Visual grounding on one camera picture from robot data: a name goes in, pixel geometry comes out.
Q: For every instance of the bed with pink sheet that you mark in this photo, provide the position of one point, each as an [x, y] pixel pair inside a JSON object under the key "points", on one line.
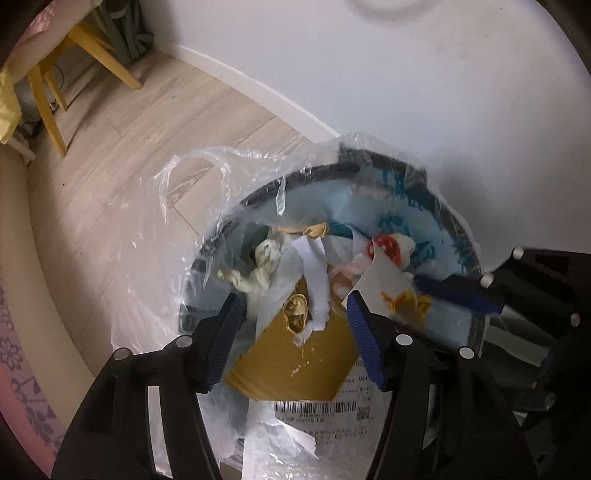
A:
{"points": [[27, 369]]}

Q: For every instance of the clear plastic bin liner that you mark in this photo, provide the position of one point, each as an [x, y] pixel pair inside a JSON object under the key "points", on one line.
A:
{"points": [[152, 332]]}

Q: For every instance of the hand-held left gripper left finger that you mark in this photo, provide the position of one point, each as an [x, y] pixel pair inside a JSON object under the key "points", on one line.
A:
{"points": [[224, 341]]}

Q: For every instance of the brown cardboard piece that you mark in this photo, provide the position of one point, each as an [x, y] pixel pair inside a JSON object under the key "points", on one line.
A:
{"points": [[286, 364]]}

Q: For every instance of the white printed paper wrapper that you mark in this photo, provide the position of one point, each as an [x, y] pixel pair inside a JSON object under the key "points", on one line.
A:
{"points": [[388, 281]]}

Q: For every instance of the green curtain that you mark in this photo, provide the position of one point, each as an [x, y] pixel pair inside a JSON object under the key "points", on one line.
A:
{"points": [[129, 27]]}

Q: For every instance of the white paper strip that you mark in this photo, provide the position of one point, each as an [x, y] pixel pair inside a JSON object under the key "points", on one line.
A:
{"points": [[314, 272]]}

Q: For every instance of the yellow cloth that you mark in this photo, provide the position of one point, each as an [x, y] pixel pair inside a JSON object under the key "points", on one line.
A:
{"points": [[8, 106]]}

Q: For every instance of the white mailer with barcode label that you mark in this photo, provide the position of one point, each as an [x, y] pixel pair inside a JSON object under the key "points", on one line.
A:
{"points": [[314, 429]]}

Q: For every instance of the light blue printed bag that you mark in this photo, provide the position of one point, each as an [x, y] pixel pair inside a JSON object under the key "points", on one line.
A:
{"points": [[332, 203]]}

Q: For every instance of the yellow wooden chair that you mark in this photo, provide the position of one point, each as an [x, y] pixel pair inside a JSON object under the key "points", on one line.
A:
{"points": [[48, 110]]}

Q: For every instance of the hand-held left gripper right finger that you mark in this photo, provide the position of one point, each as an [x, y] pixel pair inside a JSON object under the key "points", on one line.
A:
{"points": [[367, 341]]}

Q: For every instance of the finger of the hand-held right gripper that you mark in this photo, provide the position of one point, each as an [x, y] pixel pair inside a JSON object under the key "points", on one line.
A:
{"points": [[457, 293]]}

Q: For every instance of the crumpled cream tissue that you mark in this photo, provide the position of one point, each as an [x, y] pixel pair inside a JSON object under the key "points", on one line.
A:
{"points": [[263, 272]]}

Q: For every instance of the dark round trash can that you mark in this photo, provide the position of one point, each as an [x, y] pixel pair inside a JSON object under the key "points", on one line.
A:
{"points": [[383, 161]]}

